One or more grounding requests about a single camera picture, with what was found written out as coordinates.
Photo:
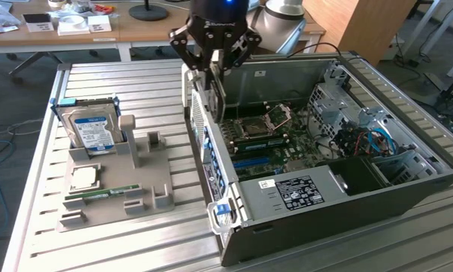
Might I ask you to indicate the wooden cabinet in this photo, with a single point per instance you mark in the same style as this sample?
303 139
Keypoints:
363 28

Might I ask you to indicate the plain white box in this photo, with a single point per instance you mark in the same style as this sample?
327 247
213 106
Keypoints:
99 24

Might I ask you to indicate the wooden desk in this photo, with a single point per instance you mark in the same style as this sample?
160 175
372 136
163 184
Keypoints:
23 39

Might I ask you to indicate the graphics card with metal bracket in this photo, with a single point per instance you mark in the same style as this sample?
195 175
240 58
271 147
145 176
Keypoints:
217 93

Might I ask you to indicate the clear plastic bag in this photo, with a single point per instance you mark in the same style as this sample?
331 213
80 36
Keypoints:
0 14

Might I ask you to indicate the perforated metal disk bay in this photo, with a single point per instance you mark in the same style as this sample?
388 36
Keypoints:
324 99

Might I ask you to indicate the black round lamp base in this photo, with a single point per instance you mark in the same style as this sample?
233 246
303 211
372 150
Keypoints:
149 12

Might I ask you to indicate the white printed card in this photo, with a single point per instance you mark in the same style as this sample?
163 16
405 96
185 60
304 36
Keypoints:
4 29

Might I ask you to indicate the grey lower drive cage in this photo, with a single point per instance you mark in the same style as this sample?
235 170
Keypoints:
408 167

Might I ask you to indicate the black open PC case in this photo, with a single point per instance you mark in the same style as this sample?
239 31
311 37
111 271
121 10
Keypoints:
324 226

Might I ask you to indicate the grey power supply unit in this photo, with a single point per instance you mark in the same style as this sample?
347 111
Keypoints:
256 198

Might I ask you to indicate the white tape roll box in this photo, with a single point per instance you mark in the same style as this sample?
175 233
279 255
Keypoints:
73 25

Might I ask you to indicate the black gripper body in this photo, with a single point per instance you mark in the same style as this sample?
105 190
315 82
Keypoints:
219 17

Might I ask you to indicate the blue case release latch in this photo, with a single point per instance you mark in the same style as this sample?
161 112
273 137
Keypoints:
221 210

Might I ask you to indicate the green motherboard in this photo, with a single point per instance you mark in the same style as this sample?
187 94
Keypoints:
299 147

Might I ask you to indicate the white box with black label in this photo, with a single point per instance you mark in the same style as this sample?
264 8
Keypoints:
37 22

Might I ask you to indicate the silver CPU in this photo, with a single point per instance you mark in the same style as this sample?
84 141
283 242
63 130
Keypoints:
84 179

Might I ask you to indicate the CPU socket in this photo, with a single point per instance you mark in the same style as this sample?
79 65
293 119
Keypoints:
255 127

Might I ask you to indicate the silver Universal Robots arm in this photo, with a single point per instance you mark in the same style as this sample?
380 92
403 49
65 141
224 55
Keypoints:
283 11

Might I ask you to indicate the metal socket cover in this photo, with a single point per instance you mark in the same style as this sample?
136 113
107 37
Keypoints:
277 114

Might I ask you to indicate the hard disk with blue carrier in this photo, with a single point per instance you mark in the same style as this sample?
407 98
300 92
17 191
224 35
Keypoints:
92 131

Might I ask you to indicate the black floor stand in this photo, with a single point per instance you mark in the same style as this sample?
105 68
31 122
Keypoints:
435 79

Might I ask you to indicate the PCIe expansion slot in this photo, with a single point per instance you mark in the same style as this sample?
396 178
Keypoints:
251 162

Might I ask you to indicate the orange red clips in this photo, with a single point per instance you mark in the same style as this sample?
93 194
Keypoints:
104 9

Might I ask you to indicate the grey parts rack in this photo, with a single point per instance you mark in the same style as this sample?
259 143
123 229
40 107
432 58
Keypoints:
136 175

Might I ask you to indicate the RAM stick with green label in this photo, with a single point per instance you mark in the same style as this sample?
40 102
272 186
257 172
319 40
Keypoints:
260 144

